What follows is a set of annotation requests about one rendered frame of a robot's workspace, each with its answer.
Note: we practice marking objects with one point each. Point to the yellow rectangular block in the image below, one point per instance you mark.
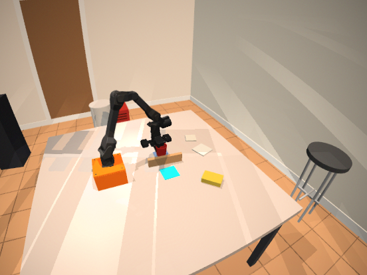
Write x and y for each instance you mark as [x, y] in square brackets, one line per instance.
[212, 178]

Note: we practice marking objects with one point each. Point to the white flat square pad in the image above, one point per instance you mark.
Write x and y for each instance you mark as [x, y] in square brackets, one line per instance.
[202, 149]

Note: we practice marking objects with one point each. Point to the dark red cup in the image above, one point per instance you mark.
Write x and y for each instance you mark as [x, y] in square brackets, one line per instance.
[161, 151]

